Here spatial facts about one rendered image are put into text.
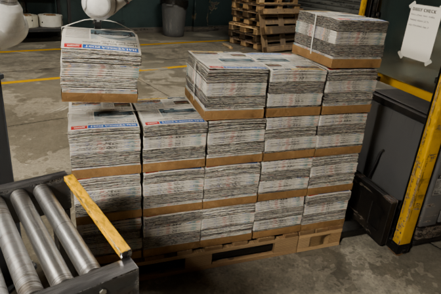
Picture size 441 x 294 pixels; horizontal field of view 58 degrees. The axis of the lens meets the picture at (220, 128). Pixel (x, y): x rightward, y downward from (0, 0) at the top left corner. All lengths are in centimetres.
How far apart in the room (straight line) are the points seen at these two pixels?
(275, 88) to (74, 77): 86
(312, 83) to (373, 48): 35
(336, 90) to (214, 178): 72
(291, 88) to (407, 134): 93
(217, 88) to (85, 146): 60
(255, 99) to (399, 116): 109
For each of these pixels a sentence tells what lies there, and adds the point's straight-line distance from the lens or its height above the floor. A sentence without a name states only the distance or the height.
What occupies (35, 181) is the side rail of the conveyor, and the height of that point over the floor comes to 80.
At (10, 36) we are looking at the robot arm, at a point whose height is 114.
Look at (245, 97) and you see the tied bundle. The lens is 179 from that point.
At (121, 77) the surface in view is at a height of 104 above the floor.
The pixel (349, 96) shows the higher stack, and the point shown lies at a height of 92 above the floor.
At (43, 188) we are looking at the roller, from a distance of 135.
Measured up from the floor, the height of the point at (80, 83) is 102.
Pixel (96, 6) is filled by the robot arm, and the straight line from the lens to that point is 132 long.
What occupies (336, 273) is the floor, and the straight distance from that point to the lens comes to 236.
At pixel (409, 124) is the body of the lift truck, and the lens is 257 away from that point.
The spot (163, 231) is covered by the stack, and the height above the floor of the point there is 28.
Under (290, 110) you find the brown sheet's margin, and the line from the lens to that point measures 192.
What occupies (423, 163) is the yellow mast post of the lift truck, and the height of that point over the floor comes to 61.
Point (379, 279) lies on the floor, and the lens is 242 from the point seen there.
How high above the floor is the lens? 147
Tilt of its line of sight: 22 degrees down
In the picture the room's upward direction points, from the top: 5 degrees clockwise
